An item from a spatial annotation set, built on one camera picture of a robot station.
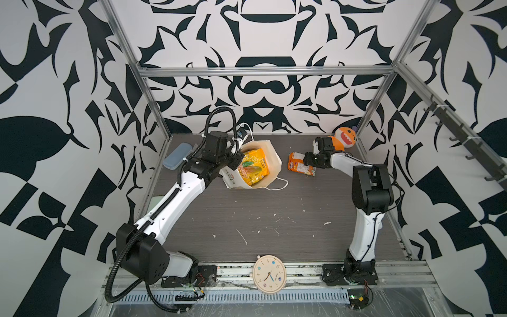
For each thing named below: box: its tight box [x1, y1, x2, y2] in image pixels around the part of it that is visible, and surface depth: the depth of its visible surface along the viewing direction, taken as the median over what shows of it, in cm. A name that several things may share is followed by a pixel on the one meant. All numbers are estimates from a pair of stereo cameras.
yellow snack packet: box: [237, 147, 271, 186], surface depth 91 cm
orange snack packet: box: [287, 151, 317, 177], surface depth 106 cm
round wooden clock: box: [252, 254, 287, 294], surface depth 74 cm
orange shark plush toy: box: [328, 126, 356, 152], surface depth 111 cm
